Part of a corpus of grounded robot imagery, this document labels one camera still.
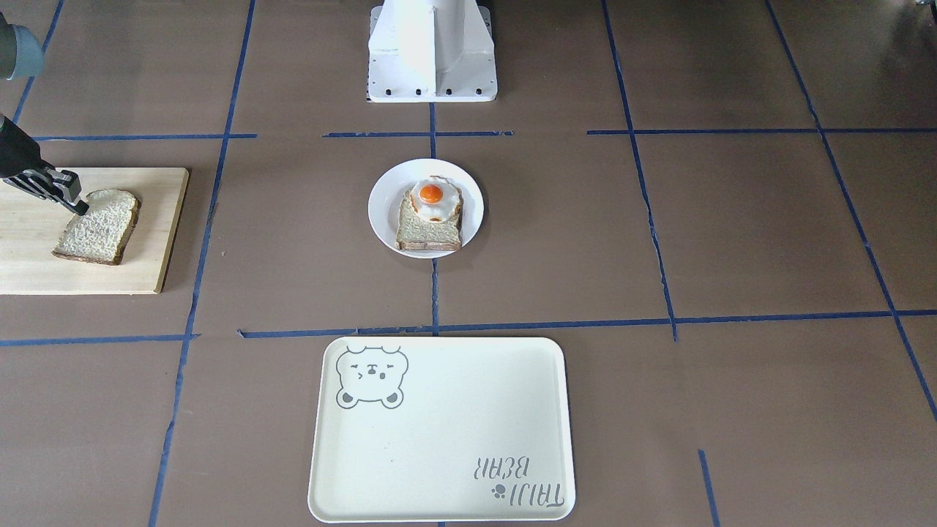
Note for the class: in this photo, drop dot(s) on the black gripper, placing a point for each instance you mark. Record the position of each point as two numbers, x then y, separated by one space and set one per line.
16 154

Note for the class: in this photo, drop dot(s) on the bread slice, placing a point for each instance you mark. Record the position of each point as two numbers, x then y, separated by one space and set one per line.
416 234
101 235

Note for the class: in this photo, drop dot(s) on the white round plate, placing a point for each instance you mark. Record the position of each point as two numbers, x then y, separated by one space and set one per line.
388 192

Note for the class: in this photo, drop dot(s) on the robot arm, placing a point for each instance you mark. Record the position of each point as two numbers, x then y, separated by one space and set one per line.
21 57

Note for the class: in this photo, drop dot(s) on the wooden cutting board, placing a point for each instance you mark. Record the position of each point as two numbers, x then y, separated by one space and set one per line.
31 229

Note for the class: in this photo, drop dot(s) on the fried egg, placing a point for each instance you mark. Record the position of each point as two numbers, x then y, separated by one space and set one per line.
435 199

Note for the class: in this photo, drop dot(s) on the cream bear tray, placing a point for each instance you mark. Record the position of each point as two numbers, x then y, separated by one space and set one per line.
441 430

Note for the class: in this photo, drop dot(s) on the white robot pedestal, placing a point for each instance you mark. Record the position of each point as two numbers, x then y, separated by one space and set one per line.
431 51

